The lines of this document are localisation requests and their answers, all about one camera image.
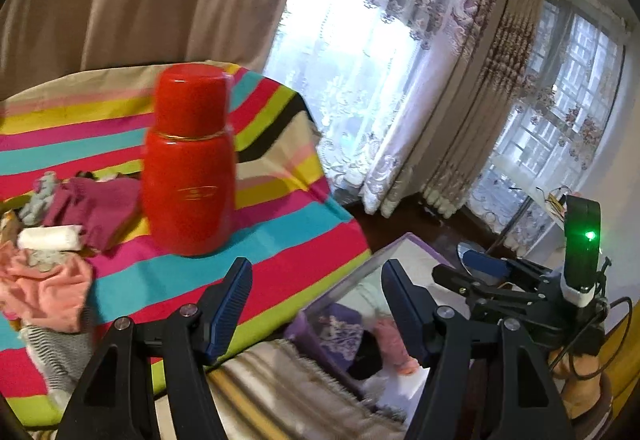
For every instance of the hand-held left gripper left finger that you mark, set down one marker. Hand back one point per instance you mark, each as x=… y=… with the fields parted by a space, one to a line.
x=232 y=310

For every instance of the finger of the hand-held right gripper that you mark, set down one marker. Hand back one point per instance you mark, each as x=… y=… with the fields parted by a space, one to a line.
x=450 y=277
x=482 y=262

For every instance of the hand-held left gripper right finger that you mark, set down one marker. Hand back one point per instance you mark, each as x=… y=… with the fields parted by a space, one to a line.
x=405 y=310

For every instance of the white storage box purple rim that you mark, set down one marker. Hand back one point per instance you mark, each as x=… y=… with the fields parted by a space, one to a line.
x=350 y=290

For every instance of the magenta knit garment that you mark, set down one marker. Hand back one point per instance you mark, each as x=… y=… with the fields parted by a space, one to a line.
x=95 y=205

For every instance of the peach garment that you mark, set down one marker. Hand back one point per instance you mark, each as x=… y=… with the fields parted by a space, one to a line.
x=45 y=290

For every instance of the person's right hand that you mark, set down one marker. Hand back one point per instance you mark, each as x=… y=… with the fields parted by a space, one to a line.
x=580 y=390

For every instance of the pink cloth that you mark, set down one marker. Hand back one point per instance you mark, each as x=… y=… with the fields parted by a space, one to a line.
x=395 y=340

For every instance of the black cloth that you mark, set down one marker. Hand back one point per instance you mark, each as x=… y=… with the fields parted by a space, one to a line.
x=367 y=355

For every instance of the colourful striped blanket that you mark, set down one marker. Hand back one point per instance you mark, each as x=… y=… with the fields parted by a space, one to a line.
x=280 y=240

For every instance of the beige striped blanket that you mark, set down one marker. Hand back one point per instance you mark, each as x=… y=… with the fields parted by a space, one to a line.
x=280 y=385

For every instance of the yellow cloth patch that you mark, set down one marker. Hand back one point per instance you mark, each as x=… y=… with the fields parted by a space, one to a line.
x=622 y=360

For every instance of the floral sheer curtain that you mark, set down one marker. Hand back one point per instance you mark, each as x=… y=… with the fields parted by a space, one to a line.
x=550 y=130

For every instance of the red thermos flask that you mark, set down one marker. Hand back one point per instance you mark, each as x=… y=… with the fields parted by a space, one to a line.
x=190 y=180

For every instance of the beige pleated curtain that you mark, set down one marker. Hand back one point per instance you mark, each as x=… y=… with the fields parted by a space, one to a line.
x=500 y=85

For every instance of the grey striped cloth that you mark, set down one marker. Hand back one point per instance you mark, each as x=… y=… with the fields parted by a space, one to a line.
x=55 y=355

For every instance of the white rolled cloth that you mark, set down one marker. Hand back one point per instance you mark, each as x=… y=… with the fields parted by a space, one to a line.
x=50 y=237

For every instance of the mauve embroidered curtain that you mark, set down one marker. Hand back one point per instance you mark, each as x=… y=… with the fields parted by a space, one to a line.
x=440 y=70

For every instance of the grey knit cloth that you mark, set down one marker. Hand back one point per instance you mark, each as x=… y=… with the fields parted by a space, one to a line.
x=42 y=197

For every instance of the white lace sheer curtain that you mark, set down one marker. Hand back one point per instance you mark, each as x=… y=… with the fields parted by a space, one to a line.
x=350 y=70

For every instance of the beige embroidered curtain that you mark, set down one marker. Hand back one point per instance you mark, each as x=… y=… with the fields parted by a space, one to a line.
x=125 y=10

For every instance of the white table with chrome pedestal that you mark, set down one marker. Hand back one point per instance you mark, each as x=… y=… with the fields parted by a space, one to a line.
x=510 y=168

